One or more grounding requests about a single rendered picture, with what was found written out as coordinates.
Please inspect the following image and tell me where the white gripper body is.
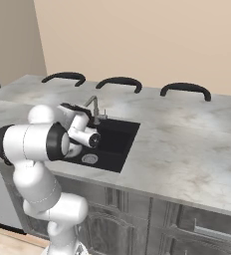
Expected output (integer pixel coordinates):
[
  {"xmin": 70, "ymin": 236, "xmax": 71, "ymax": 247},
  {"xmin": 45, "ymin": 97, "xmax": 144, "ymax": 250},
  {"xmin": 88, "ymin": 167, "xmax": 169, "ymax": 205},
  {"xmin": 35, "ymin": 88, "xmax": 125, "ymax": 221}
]
[{"xmin": 58, "ymin": 102, "xmax": 93, "ymax": 119}]

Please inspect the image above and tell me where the black sink basin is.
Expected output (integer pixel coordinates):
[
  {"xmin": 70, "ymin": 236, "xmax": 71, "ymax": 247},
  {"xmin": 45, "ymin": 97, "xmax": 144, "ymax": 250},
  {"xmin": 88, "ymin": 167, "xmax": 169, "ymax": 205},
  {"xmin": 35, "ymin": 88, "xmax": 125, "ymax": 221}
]
[{"xmin": 61, "ymin": 117, "xmax": 141, "ymax": 174}]

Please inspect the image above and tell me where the grey cabinet door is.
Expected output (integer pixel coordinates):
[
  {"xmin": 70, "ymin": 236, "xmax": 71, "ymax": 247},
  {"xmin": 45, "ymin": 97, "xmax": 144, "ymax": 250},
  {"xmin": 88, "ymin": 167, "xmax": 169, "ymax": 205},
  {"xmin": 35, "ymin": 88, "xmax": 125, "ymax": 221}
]
[
  {"xmin": 21, "ymin": 208, "xmax": 52, "ymax": 239},
  {"xmin": 77, "ymin": 185, "xmax": 152, "ymax": 255}
]

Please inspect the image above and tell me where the grey metal tap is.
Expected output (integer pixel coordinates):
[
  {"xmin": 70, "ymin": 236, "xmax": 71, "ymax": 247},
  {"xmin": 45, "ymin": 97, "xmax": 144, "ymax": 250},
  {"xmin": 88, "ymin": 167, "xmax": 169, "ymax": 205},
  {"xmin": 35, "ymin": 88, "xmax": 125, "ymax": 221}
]
[{"xmin": 84, "ymin": 95, "xmax": 109, "ymax": 127}]

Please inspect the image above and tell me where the black chair back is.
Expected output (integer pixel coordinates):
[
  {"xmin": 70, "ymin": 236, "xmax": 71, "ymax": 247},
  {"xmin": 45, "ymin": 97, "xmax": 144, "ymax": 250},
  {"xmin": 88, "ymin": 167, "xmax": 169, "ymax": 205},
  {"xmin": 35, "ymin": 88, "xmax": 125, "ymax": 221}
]
[
  {"xmin": 41, "ymin": 71, "xmax": 87, "ymax": 88},
  {"xmin": 95, "ymin": 76, "xmax": 143, "ymax": 95},
  {"xmin": 159, "ymin": 82, "xmax": 212, "ymax": 103}
]

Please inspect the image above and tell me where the light grey dishwasher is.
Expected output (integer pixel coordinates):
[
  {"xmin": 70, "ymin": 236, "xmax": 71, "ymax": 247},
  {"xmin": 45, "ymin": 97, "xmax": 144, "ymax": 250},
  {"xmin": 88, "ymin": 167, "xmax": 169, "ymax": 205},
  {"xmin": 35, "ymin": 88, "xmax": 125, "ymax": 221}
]
[{"xmin": 0, "ymin": 158, "xmax": 26, "ymax": 233}]

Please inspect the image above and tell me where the grey drawer front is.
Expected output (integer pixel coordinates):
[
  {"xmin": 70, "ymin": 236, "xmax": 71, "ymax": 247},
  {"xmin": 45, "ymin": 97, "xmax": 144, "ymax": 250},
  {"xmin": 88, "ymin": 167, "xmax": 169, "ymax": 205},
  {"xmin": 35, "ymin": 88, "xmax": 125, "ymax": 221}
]
[
  {"xmin": 150, "ymin": 197, "xmax": 231, "ymax": 247},
  {"xmin": 150, "ymin": 232, "xmax": 231, "ymax": 255}
]

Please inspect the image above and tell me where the silver drawer handle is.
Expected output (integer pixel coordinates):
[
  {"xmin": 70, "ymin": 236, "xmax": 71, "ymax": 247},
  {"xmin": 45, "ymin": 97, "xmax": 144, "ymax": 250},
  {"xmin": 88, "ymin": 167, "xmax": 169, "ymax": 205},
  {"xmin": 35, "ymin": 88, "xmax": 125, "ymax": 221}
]
[{"xmin": 193, "ymin": 226, "xmax": 231, "ymax": 243}]

